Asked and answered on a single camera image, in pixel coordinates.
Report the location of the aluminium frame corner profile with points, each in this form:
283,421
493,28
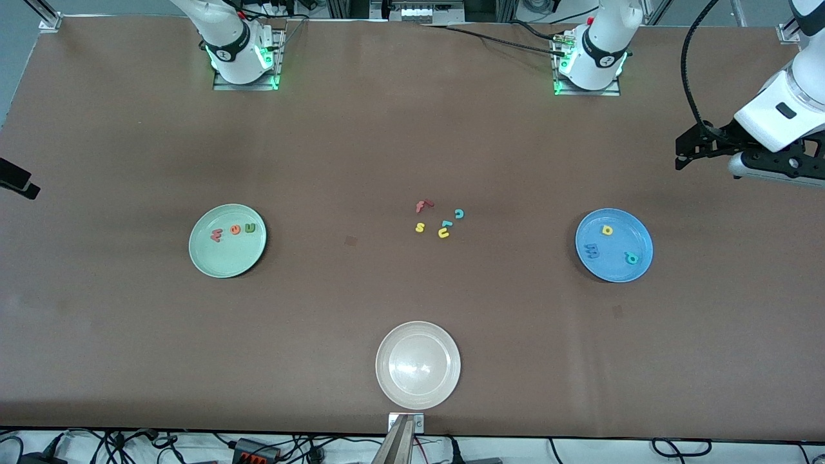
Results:
46,16
787,32

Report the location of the grey control box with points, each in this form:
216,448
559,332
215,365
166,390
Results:
419,11

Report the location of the blue foam letter m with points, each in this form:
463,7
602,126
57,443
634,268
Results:
592,249

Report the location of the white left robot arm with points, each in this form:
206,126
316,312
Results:
602,51

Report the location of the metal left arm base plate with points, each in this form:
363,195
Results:
612,91

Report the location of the black power strip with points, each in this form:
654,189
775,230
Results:
256,451

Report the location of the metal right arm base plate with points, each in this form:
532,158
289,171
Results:
225,85

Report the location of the mint green plate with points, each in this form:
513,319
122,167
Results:
225,259

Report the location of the teal foam letter p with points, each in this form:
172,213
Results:
631,258

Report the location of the blue plate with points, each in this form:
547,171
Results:
619,270

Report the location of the white plate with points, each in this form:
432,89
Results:
418,365

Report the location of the metal camera stand bracket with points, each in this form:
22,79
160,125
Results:
401,438

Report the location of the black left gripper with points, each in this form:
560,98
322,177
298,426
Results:
717,139

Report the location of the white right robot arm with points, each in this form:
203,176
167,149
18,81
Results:
225,32

